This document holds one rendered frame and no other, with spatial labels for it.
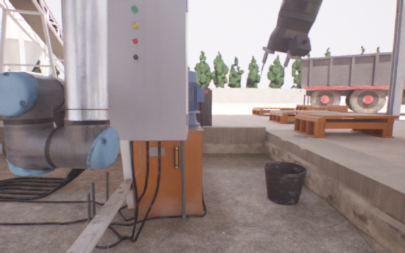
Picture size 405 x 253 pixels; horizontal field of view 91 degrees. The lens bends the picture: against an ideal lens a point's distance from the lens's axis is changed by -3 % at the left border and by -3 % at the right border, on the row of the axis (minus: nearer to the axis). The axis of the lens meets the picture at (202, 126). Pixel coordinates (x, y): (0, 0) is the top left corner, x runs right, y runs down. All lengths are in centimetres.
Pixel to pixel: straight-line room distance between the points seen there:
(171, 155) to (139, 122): 60
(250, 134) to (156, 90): 255
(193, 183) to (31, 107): 114
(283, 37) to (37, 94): 51
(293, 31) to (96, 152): 46
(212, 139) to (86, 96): 279
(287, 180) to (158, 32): 134
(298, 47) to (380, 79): 859
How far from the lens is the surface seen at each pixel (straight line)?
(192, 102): 159
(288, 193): 177
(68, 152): 49
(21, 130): 55
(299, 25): 49
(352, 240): 162
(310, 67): 889
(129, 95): 86
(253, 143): 330
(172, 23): 87
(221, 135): 317
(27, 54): 1415
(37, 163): 55
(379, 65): 905
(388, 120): 352
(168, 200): 153
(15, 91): 54
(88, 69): 48
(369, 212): 164
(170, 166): 143
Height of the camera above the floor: 81
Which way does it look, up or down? 7 degrees down
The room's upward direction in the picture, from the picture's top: straight up
